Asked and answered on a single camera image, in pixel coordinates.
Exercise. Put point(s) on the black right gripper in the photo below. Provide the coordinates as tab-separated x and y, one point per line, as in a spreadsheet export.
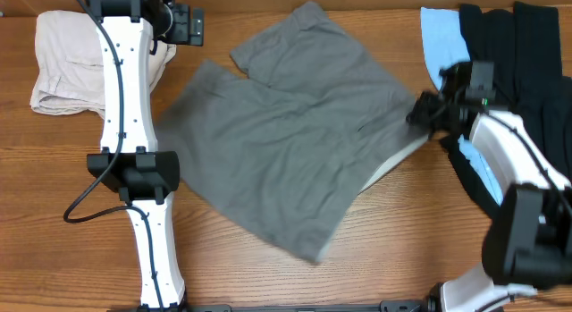
419	110

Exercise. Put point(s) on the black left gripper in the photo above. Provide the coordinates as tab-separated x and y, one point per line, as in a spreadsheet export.
184	35

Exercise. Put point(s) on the grey shorts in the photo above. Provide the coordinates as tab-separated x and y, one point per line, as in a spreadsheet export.
283	146

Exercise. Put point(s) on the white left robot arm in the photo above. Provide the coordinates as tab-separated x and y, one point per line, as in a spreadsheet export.
130	162

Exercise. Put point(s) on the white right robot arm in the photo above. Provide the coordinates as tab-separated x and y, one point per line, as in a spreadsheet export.
528	246

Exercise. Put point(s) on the light blue garment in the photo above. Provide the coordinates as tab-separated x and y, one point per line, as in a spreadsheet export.
444	46

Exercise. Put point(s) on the black garment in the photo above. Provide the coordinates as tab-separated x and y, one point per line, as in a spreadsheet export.
524	47

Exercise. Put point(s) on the beige folded shorts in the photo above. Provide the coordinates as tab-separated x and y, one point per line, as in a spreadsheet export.
71	76

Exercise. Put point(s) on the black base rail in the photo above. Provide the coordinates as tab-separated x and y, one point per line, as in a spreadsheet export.
383	306

